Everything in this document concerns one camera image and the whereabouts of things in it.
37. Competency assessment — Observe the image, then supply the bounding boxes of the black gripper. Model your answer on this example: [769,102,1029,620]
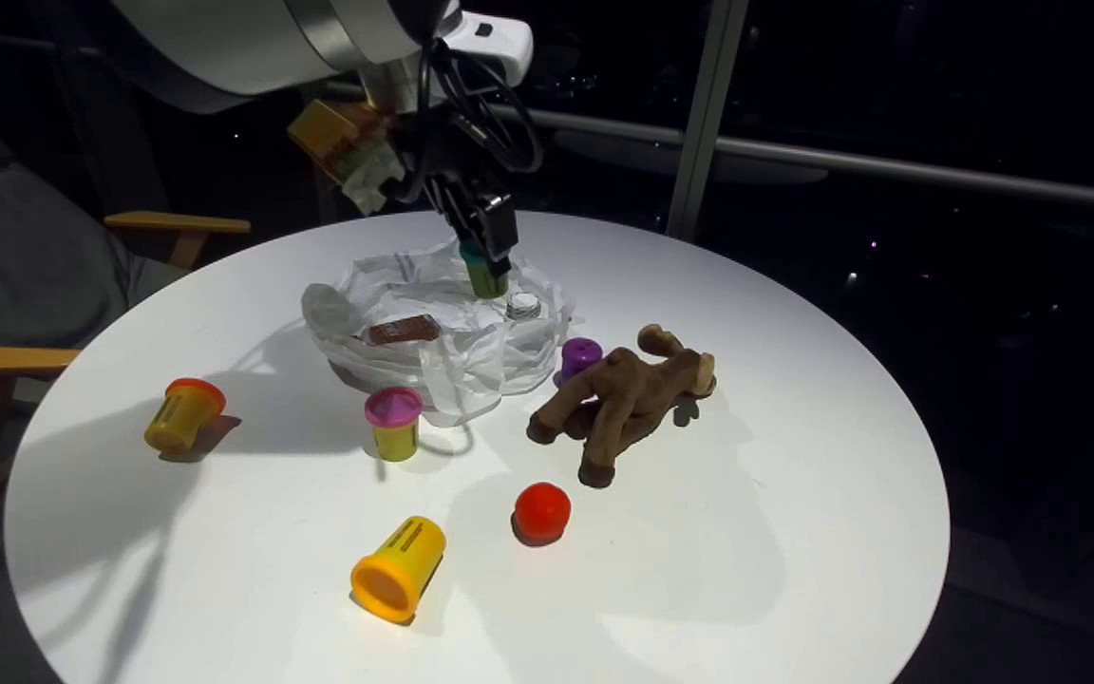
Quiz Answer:
[405,119,520,275]

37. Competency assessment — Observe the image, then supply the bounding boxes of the brown jar orange lid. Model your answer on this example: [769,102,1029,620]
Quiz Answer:
[362,313,445,349]

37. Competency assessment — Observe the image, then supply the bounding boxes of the large yellow tub orange lid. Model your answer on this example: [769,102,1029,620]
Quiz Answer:
[346,512,450,631]

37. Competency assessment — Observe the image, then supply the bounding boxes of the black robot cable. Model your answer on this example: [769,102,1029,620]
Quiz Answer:
[422,36,547,180]

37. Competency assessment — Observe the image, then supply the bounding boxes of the grey window frame post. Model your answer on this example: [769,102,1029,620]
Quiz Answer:
[663,0,757,246]

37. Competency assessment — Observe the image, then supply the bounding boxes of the white plastic bag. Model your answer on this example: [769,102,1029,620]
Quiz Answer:
[295,240,568,430]

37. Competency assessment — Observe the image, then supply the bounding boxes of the small yellow tub orange lid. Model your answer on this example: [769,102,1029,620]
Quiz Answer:
[141,374,233,463]

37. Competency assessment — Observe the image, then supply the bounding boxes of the grey horizontal window rail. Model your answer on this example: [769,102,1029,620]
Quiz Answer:
[524,102,1094,218]

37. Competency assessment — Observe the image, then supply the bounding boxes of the brown plush toy animal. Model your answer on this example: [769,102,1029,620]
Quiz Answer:
[524,322,723,496]

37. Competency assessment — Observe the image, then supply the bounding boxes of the red plastic cap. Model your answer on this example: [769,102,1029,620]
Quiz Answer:
[510,479,578,553]

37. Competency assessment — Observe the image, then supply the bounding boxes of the yellow tub pink lid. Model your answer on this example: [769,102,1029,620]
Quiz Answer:
[362,384,429,468]

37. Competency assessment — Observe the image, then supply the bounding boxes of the yellow tub teal lid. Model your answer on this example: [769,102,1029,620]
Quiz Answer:
[462,250,511,304]

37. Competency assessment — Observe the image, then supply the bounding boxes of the grey chair wooden armrests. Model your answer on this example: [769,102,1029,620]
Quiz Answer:
[0,71,257,578]

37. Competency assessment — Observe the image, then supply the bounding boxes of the purple lid dough tub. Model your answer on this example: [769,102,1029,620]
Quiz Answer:
[557,336,606,388]

